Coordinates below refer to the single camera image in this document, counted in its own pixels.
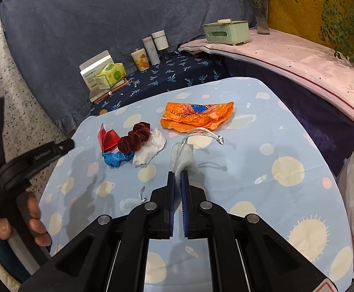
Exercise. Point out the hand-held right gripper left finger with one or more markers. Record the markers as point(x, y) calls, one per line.
point(171, 206)

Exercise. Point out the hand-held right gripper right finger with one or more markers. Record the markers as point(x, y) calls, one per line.
point(184, 206)

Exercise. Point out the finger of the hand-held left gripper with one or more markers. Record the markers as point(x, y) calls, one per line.
point(52, 152)

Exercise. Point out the person's left forearm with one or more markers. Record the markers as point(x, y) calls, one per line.
point(9, 258)

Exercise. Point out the person's left hand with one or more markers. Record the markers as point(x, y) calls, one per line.
point(35, 219)

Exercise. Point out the red foil wrapper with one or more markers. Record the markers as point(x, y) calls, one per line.
point(108, 138)

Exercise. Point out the crumpled white tissue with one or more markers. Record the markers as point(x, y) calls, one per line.
point(151, 147)

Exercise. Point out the crumpled blue wrapper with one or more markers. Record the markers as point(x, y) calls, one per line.
point(116, 159)

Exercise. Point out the dark red velvet scrunchie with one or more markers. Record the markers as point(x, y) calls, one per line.
point(134, 140)

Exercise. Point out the light blue planet blanket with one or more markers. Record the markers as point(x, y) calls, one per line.
point(256, 173)

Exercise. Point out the thin brown book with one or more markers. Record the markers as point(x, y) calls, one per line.
point(110, 93)

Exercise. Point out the white cardboard box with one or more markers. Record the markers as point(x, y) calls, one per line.
point(91, 74)

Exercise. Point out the orange plastic bag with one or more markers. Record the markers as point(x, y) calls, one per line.
point(195, 115)

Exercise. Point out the green tissue pack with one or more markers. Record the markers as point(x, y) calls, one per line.
point(113, 74)

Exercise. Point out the cup with orange print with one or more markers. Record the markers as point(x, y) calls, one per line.
point(139, 60)

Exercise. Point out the navy printed cloth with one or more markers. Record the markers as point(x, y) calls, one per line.
point(170, 70)

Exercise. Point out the blue-grey backdrop cloth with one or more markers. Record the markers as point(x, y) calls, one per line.
point(88, 15)

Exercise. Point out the slim white bottle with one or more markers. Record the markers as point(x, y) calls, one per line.
point(151, 50)

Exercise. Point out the white bottle with dark base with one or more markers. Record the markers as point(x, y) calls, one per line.
point(160, 41)

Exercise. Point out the dark purple cloth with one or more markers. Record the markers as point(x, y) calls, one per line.
point(286, 88)

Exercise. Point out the green tissue box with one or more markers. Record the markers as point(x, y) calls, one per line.
point(225, 33)

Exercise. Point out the pink speckled cloth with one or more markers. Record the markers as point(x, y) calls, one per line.
point(301, 57)

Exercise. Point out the glass vase with red flowers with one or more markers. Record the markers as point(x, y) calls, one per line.
point(259, 6)

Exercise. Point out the yellow backdrop cloth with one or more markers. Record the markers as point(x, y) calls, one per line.
point(301, 0)

